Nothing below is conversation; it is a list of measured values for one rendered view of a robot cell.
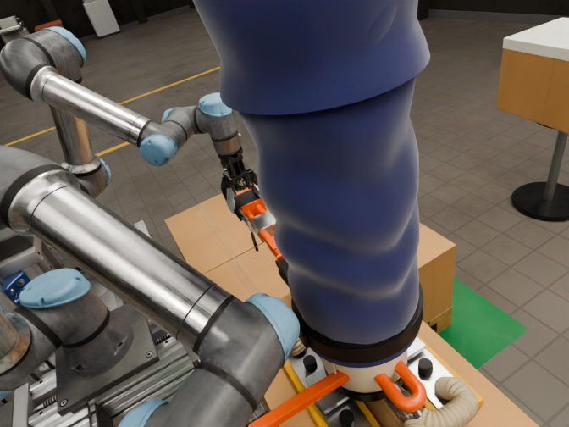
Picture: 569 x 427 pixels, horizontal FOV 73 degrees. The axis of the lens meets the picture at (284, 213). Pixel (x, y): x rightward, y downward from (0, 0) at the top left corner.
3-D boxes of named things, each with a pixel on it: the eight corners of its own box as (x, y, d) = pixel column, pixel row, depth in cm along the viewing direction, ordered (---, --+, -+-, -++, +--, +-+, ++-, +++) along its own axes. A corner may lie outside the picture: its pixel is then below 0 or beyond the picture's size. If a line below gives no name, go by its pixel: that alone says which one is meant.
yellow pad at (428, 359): (483, 404, 73) (486, 390, 70) (444, 434, 71) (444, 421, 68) (372, 294, 100) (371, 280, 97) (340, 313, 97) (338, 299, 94)
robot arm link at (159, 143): (-32, 42, 85) (173, 143, 88) (7, 30, 93) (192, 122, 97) (-25, 88, 92) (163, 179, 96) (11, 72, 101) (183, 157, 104)
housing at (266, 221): (282, 233, 111) (278, 220, 108) (262, 243, 109) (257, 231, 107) (272, 221, 116) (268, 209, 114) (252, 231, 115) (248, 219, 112)
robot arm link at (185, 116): (149, 121, 100) (186, 117, 96) (169, 103, 108) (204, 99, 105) (161, 148, 104) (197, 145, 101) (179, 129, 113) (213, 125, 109)
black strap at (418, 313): (453, 318, 64) (454, 302, 61) (335, 393, 58) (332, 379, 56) (369, 246, 81) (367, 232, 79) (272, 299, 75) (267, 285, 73)
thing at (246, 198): (267, 210, 121) (262, 197, 118) (245, 220, 119) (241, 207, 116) (256, 199, 127) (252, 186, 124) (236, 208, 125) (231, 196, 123)
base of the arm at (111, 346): (72, 390, 85) (46, 364, 79) (69, 342, 96) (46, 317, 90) (139, 352, 89) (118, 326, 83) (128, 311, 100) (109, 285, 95)
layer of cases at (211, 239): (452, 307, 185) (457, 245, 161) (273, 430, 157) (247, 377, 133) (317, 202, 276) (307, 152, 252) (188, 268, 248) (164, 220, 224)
